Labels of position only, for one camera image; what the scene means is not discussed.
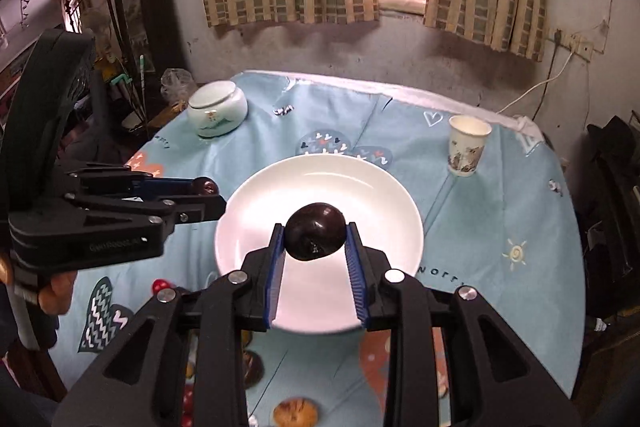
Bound small red cherry tomato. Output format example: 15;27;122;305
151;279;174;296

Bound dark cherry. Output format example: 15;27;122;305
283;202;346;262
192;176;219;195

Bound person's left hand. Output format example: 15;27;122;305
0;250;79;317

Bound dark brown water chestnut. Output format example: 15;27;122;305
242;350;265;389

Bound clear plastic bag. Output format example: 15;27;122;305
160;68;198;107

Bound celadon lidded ceramic jar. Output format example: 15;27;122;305
186;80;248;139

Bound orange tangerine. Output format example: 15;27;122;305
272;398;319;427

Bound white round plate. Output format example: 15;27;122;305
214;154;424;335

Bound patterned paper cup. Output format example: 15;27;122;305
448;115;492;176

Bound white power cable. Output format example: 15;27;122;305
496;48;576;116

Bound wall power outlet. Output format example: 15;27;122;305
549;28;594;63

